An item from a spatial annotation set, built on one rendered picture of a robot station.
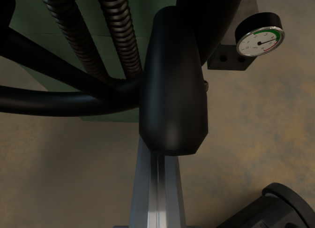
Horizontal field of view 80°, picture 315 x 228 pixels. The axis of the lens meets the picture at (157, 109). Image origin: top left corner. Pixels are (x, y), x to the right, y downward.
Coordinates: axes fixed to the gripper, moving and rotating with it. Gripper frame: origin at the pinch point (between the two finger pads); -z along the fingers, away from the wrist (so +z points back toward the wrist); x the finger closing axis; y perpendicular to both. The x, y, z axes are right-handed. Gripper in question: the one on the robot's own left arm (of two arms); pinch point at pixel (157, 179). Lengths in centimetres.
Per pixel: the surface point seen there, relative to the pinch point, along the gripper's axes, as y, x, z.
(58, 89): -24, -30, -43
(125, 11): 4.0, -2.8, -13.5
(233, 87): -47, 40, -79
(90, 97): -3.4, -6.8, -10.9
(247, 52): -4.2, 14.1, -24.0
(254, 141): -62, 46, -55
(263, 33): -0.6, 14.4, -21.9
